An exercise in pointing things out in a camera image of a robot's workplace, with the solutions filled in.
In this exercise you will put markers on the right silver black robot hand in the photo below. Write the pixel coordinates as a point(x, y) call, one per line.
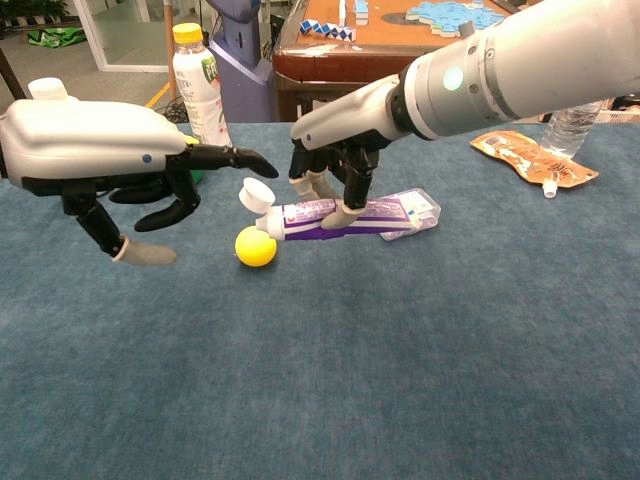
point(345, 115)

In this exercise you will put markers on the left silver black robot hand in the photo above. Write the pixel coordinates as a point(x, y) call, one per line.
point(85, 135)

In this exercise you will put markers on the purple white tube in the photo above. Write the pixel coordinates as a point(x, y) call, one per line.
point(300, 220)

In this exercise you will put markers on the blue carpeted table surface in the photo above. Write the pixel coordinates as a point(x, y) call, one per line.
point(320, 350)

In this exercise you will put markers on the brown mahjong table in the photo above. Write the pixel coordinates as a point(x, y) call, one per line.
point(340, 65)

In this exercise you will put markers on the light blue white bottle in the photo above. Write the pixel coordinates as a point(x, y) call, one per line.
point(47, 89)

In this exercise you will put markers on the blue white snake puzzle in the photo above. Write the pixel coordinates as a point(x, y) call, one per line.
point(327, 31)

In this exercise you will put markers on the green bag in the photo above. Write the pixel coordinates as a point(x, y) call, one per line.
point(55, 36)

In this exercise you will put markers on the blue white tile stack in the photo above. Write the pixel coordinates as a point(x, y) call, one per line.
point(361, 12)

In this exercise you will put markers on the yellow lidded green tub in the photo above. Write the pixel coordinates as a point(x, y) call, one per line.
point(196, 176)

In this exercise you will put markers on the yellow-capped drink bottle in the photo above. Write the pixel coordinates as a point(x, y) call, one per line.
point(202, 95)

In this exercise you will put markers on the clear box purple contents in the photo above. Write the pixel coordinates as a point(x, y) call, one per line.
point(425, 210)

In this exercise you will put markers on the wooden pole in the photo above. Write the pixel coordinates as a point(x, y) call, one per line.
point(170, 30)

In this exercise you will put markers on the blue mahjong tile cluster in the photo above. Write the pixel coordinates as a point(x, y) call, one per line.
point(440, 15)

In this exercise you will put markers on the yellow ball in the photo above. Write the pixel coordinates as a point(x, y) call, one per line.
point(255, 250)

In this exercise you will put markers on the orange spout pouch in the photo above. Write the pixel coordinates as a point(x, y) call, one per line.
point(525, 155)

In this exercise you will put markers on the clear water bottle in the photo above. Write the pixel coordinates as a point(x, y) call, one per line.
point(570, 132)

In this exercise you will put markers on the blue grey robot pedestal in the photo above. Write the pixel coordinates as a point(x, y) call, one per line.
point(240, 65)

